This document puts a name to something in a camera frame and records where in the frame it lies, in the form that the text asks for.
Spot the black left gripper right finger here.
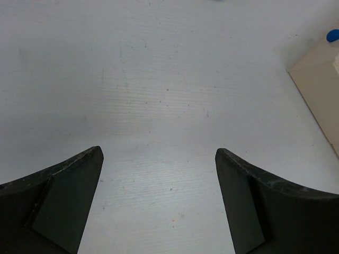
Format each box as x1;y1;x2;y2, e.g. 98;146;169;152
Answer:
215;148;338;253

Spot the blue chunky highlighter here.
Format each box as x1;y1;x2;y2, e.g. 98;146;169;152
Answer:
326;29;339;43

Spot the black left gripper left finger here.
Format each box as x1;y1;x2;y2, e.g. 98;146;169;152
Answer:
1;146;103;253

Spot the cream wooden divided tray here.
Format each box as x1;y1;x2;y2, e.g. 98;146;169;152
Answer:
288;38;338;153

